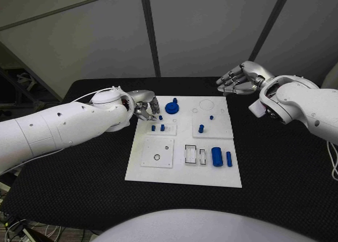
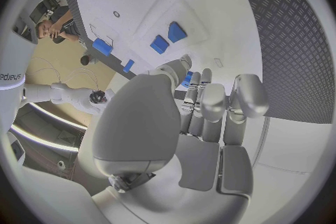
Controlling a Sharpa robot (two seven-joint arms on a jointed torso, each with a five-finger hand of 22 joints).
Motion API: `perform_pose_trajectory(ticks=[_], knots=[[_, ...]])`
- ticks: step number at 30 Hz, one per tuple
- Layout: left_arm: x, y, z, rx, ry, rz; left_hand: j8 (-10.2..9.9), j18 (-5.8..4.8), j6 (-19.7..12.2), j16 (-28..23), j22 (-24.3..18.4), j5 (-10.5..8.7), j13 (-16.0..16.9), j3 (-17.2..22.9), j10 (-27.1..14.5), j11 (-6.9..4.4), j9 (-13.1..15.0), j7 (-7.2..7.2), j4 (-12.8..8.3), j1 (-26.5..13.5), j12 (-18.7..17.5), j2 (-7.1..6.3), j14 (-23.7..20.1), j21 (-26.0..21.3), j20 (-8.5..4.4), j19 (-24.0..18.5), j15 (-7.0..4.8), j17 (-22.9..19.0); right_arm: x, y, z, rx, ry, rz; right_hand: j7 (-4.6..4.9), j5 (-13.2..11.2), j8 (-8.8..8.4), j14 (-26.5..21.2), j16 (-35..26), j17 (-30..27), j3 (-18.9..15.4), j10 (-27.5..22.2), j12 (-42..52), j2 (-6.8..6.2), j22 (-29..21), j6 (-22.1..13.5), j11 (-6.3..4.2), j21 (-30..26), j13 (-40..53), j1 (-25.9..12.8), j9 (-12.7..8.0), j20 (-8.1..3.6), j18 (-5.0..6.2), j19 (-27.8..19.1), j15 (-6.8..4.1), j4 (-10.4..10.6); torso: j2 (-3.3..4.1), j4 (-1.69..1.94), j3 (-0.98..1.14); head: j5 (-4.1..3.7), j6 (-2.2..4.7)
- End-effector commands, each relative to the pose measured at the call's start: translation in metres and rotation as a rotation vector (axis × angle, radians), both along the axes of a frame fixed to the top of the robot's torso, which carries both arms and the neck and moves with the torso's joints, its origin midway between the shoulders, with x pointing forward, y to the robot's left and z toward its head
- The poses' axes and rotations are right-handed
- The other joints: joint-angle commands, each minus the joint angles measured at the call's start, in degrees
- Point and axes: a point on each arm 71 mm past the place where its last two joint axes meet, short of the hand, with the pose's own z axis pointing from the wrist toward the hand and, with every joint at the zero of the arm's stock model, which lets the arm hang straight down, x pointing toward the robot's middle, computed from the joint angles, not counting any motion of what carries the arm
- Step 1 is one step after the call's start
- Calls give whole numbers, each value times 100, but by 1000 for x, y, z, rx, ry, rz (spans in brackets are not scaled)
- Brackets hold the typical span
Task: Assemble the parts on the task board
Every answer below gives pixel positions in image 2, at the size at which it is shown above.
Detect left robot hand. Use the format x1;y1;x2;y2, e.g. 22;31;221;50
77;54;270;224

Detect blue short peg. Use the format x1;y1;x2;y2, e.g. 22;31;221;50
122;59;136;73

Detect blue square block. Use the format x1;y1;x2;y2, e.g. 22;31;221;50
149;34;170;55

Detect blue long cylinder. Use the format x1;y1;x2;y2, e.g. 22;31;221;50
91;38;114;57

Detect blue wedge block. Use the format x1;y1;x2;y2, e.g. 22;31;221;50
166;21;189;44

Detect person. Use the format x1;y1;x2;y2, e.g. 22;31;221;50
35;5;81;44

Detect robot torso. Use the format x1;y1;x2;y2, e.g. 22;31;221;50
0;0;39;134

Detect white cable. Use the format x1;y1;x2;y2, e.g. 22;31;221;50
25;57;63;84
62;68;100;91

